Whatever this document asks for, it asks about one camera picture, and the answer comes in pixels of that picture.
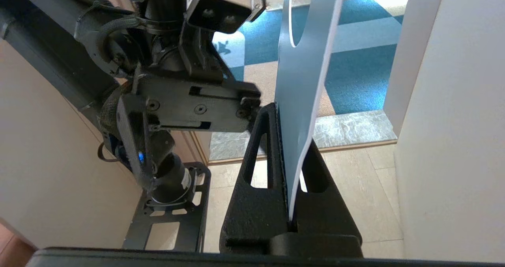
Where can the grey marble door threshold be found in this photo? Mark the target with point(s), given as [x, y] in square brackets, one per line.
[347, 129]

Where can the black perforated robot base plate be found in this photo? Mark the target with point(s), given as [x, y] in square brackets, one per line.
[187, 227]

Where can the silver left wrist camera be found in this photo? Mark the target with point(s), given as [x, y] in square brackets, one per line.
[221, 2]

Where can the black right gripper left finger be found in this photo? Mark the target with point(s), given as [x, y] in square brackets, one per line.
[252, 219]

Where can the blue do-not-disturb door sign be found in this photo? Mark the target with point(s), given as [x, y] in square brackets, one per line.
[303, 81]

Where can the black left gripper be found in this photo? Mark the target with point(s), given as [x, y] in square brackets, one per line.
[181, 101]

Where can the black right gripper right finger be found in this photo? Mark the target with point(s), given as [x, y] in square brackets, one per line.
[323, 215]

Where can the beige wooden door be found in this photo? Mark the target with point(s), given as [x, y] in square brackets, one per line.
[465, 140]

